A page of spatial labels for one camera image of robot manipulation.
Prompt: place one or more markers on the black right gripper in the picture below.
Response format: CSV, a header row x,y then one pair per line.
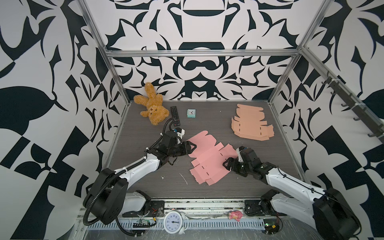
x,y
233,167

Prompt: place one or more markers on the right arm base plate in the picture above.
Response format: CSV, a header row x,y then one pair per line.
x,y
258,208

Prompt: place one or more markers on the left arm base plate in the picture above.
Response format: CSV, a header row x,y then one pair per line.
x,y
147,210

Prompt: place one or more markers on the small teal alarm clock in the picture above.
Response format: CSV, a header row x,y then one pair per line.
x,y
191,113

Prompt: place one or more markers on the white round alarm clock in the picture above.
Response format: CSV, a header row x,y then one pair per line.
x,y
176,222

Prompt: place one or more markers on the flat orange cardboard box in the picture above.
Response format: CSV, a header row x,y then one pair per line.
x,y
249,123

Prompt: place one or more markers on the left green circuit board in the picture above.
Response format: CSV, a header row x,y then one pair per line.
x,y
145,224

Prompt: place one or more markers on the white slotted cable duct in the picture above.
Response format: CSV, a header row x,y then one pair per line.
x,y
204,224

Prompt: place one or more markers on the pink cardboard box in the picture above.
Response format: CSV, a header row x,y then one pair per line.
x,y
208,158

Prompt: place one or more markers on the right green circuit board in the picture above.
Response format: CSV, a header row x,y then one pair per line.
x,y
272,226

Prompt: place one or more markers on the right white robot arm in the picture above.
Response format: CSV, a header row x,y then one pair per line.
x,y
327,211

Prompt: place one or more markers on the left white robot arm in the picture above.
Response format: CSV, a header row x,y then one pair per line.
x,y
106,198

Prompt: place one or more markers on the black remote control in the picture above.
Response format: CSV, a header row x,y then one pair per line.
x,y
175,116

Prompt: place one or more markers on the green circuit board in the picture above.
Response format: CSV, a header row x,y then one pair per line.
x,y
272,226
145,224

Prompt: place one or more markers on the small pink toy figure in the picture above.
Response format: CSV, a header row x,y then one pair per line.
x,y
235,215

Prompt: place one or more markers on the brown plush bunny toy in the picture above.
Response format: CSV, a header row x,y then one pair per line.
x,y
155,111

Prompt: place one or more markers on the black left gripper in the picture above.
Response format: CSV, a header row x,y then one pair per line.
x,y
186,148

